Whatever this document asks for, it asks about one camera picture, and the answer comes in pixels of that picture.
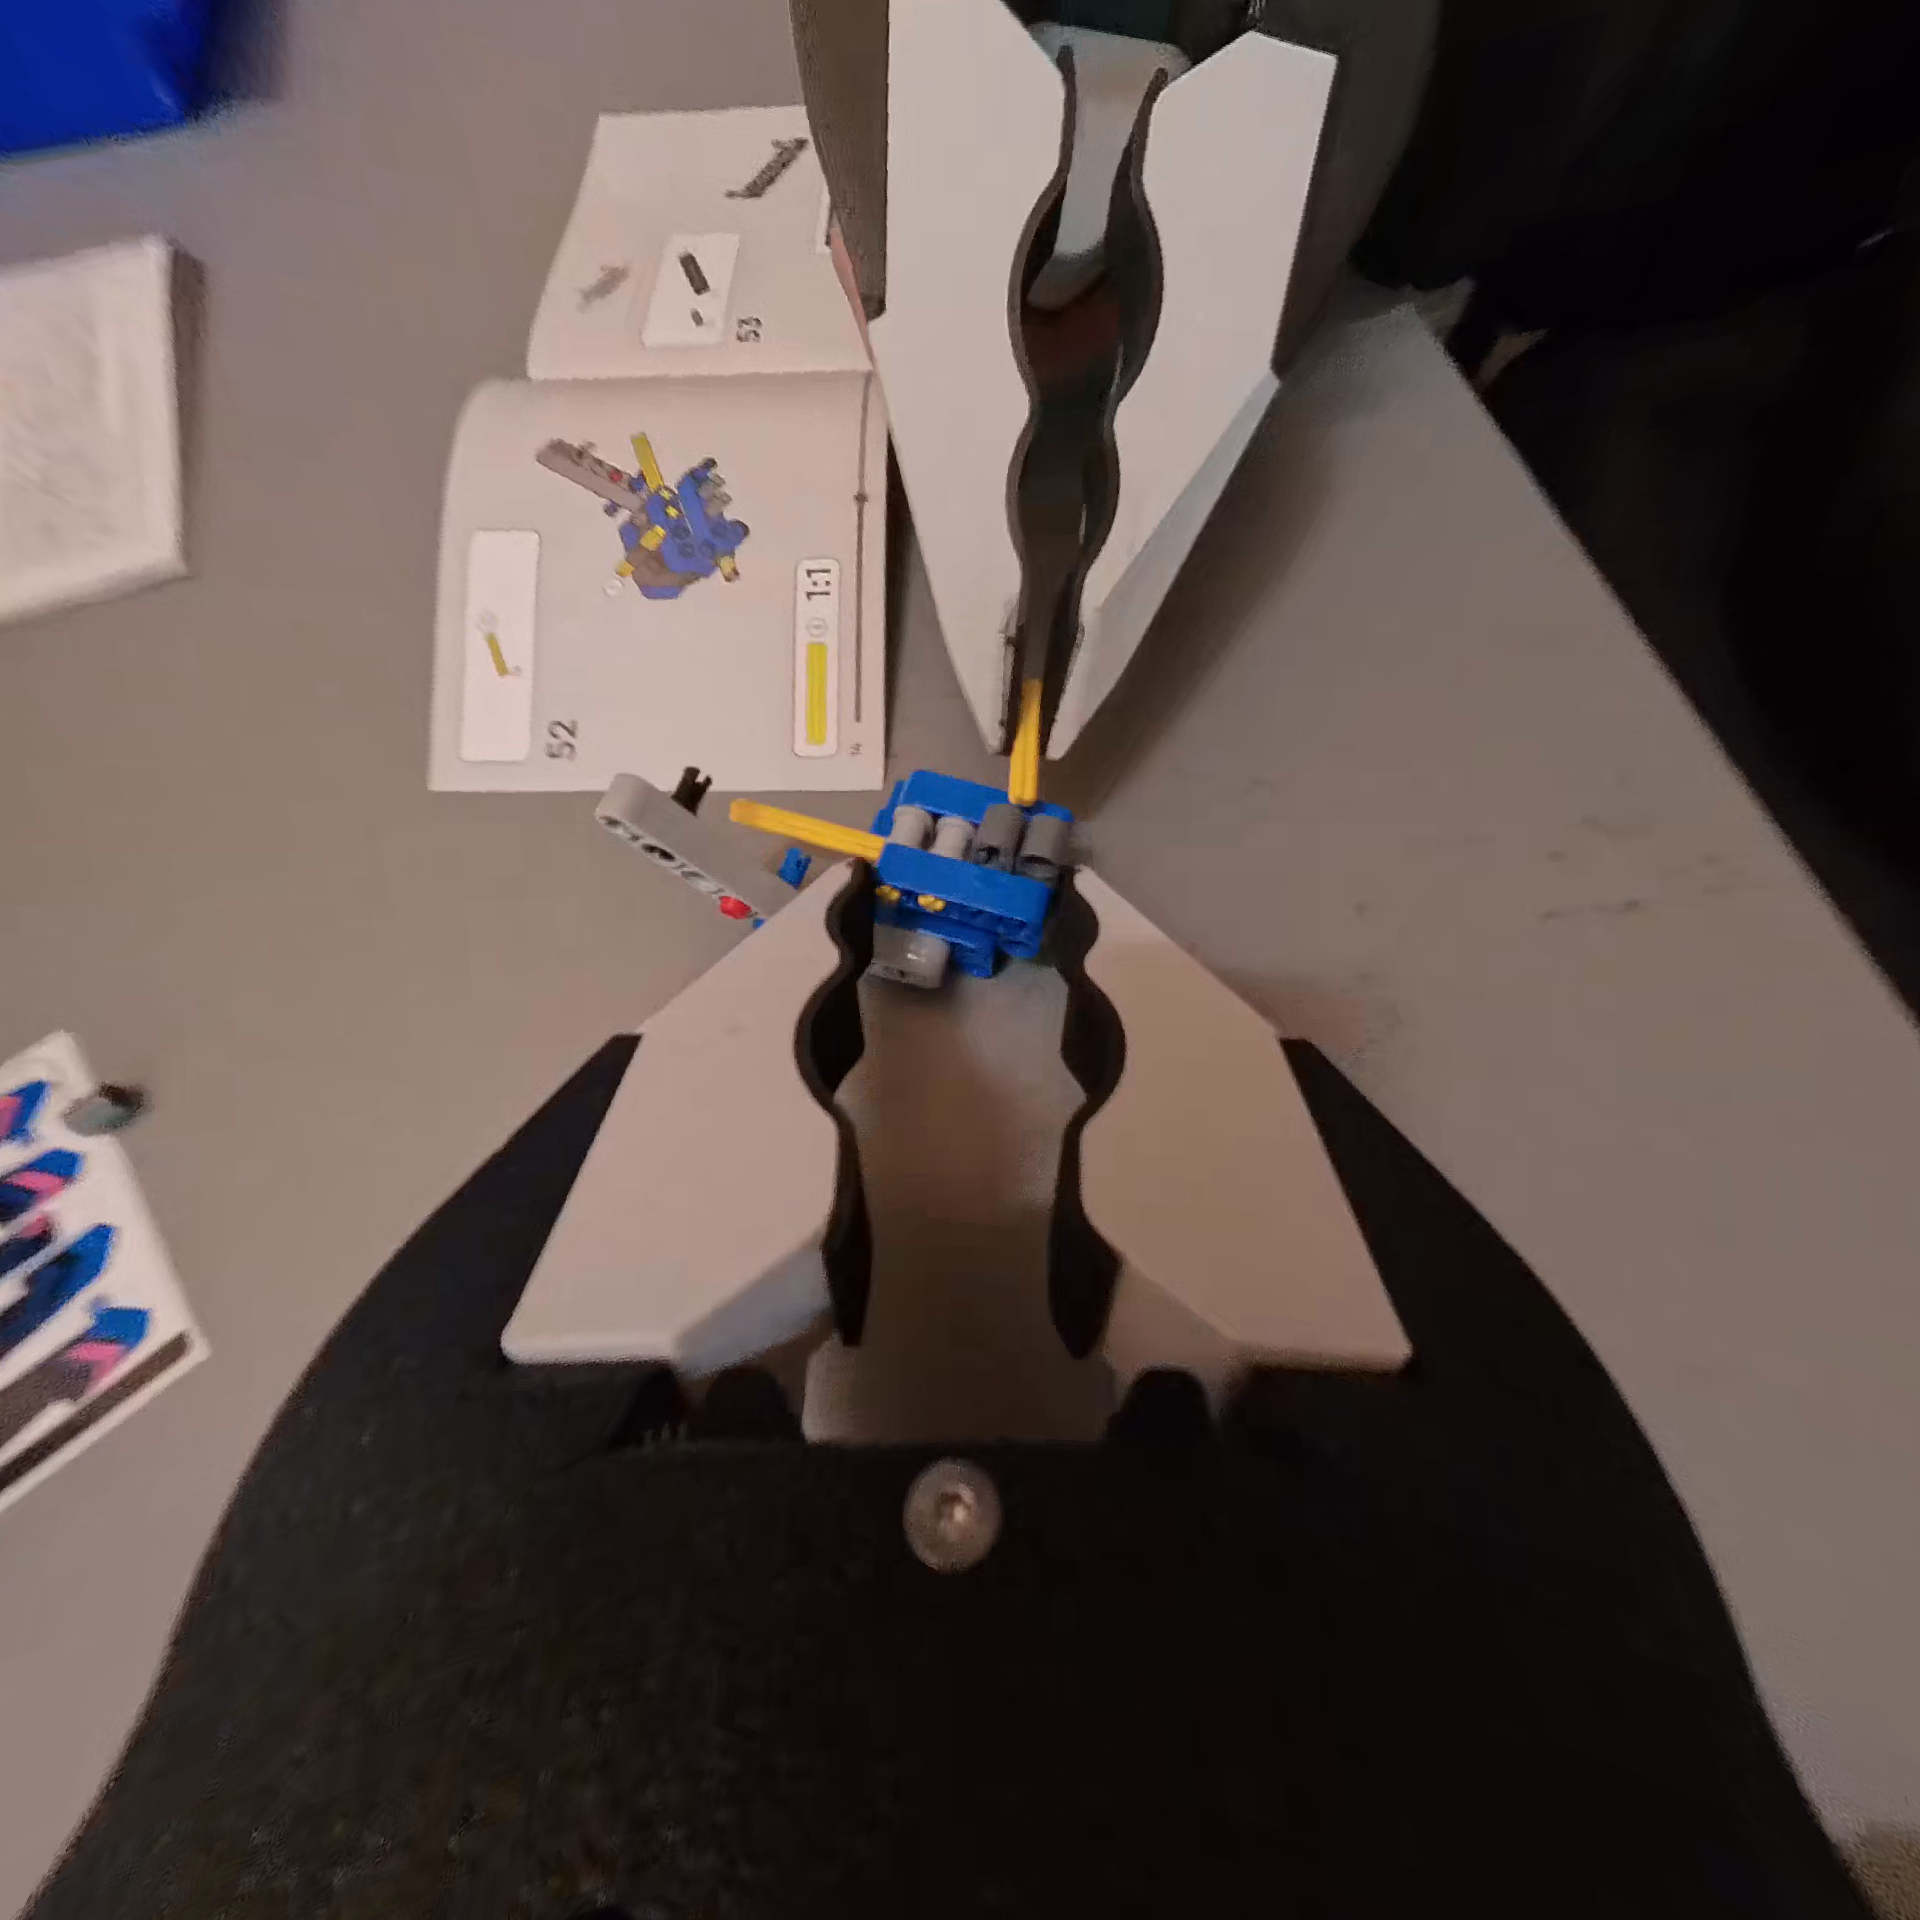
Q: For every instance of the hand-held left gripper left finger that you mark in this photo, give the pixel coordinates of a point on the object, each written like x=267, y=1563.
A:
x=677, y=1203

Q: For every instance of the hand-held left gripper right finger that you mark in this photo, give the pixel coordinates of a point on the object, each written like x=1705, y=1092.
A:
x=1245, y=1203

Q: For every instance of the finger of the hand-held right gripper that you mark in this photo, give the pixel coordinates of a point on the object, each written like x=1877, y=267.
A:
x=942, y=223
x=1227, y=223

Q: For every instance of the blue grey lego sub-assembly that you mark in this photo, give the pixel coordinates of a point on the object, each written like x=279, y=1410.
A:
x=975, y=884

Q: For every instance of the short yellow lego axle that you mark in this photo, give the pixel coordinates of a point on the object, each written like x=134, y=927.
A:
x=1025, y=746

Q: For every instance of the lego instruction booklet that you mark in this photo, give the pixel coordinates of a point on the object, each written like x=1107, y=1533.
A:
x=660, y=660

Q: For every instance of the small dark lego pin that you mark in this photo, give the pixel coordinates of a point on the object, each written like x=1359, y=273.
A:
x=105, y=1107

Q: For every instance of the lego sticker sheet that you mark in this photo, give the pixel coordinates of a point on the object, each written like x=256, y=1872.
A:
x=72, y=1317

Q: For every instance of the blue plastic bin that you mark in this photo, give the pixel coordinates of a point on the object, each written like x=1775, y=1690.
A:
x=105, y=60

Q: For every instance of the feedback leaflet with minifigure print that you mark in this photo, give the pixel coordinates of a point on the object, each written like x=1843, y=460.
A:
x=85, y=417

